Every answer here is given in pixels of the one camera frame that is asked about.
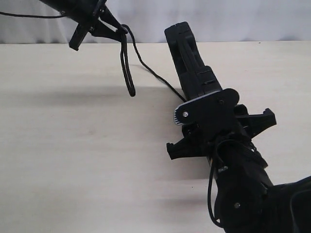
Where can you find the black plastic carrying case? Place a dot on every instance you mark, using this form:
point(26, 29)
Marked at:
point(196, 78)

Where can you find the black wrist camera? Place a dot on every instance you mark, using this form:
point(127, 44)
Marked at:
point(217, 104)

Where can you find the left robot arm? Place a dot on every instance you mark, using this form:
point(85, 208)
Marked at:
point(64, 6)

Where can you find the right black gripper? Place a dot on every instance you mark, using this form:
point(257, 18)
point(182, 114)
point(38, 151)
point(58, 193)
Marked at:
point(201, 138)

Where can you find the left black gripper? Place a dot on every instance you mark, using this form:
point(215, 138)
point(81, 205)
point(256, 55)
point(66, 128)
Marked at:
point(86, 14)

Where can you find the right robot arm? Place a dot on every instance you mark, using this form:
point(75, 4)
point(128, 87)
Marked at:
point(241, 197)

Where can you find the white backdrop curtain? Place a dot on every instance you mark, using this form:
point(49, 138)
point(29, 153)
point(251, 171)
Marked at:
point(30, 21)

